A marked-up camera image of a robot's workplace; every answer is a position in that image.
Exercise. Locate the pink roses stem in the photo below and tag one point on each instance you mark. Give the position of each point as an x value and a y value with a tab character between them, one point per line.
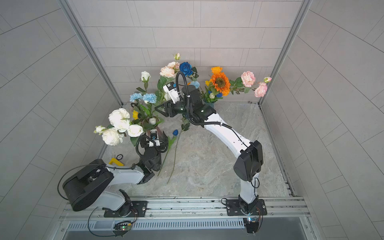
247	82

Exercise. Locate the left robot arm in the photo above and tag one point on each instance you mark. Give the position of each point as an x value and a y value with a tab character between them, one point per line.
90	186

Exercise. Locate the small blue tulip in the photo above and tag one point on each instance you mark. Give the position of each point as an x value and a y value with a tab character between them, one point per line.
169	141

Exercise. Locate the dark red glass vase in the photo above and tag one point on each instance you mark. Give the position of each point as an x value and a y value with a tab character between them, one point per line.
161	134

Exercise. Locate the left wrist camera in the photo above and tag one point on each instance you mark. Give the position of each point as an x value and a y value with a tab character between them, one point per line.
154	142

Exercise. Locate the yellow tag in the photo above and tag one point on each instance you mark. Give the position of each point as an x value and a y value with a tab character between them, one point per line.
117	161

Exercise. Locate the left circuit board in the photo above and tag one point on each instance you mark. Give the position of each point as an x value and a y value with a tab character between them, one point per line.
121	228

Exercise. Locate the dark blue rose right vase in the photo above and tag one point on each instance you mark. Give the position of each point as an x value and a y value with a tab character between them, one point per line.
189	71

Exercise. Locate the circuit board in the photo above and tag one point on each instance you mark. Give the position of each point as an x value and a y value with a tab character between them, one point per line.
121	228
251	225

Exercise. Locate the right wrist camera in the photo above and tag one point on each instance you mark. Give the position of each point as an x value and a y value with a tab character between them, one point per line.
171	93

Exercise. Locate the dark blue rose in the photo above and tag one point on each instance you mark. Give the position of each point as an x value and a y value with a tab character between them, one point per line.
176	141

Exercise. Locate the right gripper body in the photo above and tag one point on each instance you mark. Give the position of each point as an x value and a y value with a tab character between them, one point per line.
180	107

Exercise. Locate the pink rose spray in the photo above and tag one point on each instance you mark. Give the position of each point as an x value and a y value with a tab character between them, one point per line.
168	73

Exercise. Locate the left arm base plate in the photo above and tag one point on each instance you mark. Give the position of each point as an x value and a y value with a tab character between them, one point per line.
136	209

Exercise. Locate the right circuit board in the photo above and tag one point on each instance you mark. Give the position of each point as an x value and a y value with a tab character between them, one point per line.
251	225

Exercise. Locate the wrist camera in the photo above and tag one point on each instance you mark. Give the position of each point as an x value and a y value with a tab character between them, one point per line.
171	93
154	142

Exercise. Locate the white rose bud stem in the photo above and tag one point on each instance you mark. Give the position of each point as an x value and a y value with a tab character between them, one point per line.
145	77

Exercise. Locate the light blue carnation right vase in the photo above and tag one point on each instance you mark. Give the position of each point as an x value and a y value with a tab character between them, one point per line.
195	84

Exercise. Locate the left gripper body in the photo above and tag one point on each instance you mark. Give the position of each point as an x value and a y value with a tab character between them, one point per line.
156	150

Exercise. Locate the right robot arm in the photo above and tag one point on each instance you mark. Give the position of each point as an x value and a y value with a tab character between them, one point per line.
249	154

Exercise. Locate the light blue carnation stem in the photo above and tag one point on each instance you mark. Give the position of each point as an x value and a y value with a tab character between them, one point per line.
143	105

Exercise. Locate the orange rose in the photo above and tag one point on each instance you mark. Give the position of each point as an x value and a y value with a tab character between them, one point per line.
216	70

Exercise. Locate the white rose bouquet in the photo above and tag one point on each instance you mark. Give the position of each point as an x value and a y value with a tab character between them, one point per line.
120	126

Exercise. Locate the orange gerbera flower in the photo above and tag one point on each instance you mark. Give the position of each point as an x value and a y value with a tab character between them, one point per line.
221	84

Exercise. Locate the blue purple glass vase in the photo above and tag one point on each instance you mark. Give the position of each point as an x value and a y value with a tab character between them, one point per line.
212	105

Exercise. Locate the aluminium rail frame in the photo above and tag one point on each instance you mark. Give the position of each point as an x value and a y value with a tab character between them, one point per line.
184	213

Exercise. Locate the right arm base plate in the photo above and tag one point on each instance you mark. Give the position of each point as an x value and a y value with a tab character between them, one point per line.
238	207

